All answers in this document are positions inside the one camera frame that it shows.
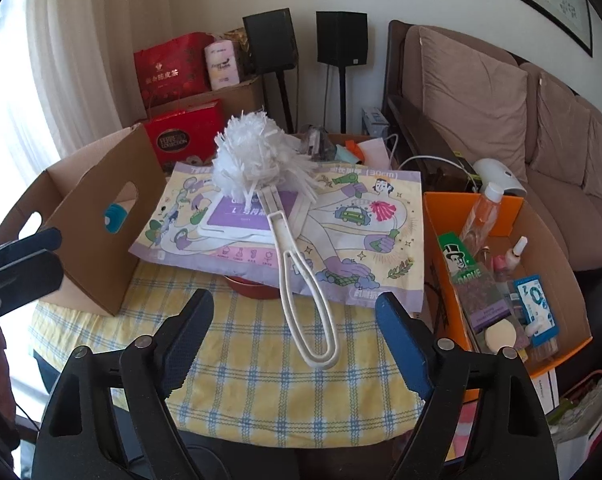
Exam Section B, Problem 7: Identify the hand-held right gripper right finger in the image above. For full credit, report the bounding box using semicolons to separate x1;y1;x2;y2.
375;291;554;480

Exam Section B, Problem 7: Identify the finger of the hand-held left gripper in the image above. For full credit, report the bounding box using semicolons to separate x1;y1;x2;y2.
0;227;63;282
0;252;65;319

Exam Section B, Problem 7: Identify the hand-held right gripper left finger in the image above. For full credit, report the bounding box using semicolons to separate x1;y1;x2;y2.
31;288;216;480

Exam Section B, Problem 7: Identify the brown cardboard box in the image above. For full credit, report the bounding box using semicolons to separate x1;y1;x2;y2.
0;122;168;317

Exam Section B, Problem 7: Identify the round red tin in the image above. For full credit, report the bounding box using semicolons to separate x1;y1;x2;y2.
223;272;283;302

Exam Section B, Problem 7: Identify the purple printed package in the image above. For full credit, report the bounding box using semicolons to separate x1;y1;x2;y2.
128;159;428;314

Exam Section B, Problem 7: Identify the white fluffy duster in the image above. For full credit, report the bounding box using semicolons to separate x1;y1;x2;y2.
211;105;343;372

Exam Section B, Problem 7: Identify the yellow checked tablecloth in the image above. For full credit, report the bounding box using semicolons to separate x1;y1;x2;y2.
28;259;462;449

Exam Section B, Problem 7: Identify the orange cardboard box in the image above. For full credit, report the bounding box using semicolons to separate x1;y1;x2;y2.
421;190;594;379

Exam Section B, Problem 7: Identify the round beige sponge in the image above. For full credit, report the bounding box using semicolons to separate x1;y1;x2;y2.
483;327;520;357

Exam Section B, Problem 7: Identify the purple glitter packet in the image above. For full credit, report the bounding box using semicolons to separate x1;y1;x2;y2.
456;272;532;352

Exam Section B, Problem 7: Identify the blue white packet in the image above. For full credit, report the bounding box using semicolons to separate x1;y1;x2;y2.
511;274;562;337

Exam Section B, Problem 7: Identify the white cardboard carton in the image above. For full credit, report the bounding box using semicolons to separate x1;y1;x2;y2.
530;367;562;414

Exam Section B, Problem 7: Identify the white capped small bottle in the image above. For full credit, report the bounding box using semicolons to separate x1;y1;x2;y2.
503;236;530;269

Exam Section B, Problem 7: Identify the clear plastic bottle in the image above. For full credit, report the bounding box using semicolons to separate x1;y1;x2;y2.
458;181;504;252

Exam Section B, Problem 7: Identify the red gift box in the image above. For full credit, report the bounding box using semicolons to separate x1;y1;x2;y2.
143;98;228;174

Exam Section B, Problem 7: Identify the white nail lamp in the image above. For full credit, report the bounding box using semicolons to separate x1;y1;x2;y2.
473;158;532;199

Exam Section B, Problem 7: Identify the small box of clutter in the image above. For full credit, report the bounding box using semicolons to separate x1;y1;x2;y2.
291;124;400;169

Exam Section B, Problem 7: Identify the brown sofa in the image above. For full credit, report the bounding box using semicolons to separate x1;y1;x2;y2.
383;19;602;274

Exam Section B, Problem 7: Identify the white curtain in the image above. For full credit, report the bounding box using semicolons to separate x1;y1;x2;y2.
0;0;148;162

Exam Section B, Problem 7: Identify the red gift bag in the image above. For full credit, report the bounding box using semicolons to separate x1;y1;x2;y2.
133;32;215;109

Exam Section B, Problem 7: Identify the clear plastic item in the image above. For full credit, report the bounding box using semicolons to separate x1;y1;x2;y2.
303;126;333;157

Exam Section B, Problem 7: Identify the small white appliance box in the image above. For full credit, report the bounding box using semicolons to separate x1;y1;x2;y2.
360;106;390;137

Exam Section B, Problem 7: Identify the closed brown cardboard carton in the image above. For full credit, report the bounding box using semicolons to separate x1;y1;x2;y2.
146;74;268;127

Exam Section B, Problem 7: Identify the white tissue pack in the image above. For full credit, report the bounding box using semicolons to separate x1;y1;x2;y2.
203;40;242;92

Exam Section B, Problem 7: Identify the black speaker stand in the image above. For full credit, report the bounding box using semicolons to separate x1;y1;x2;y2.
273;70;295;134
336;63;350;134

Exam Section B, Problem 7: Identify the large brown sofa cushion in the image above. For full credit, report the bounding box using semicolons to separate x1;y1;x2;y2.
418;24;530;149

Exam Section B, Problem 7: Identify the black speaker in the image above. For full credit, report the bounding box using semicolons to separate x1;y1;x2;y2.
315;10;370;67
241;8;298;76

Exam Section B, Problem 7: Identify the white cable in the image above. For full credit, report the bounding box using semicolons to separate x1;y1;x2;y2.
387;134;482;182

